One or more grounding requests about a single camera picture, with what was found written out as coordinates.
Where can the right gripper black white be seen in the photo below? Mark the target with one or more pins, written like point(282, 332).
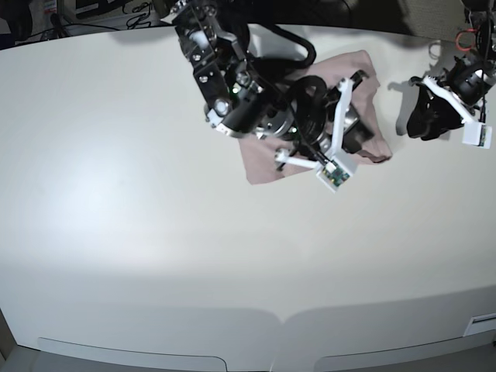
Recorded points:
point(304, 117)

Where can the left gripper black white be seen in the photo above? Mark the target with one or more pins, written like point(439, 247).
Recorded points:
point(470, 80)

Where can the pink T-shirt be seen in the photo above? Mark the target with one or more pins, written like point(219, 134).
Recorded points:
point(258, 155)

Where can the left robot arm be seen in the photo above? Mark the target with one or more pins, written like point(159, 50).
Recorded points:
point(457, 99)

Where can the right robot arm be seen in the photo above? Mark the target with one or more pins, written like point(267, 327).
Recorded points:
point(239, 87)

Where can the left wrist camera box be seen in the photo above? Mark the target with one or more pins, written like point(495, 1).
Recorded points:
point(477, 134)

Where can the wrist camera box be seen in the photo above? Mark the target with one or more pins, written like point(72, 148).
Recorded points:
point(477, 134)
point(340, 168)

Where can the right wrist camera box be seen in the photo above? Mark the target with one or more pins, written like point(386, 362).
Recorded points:
point(340, 168)

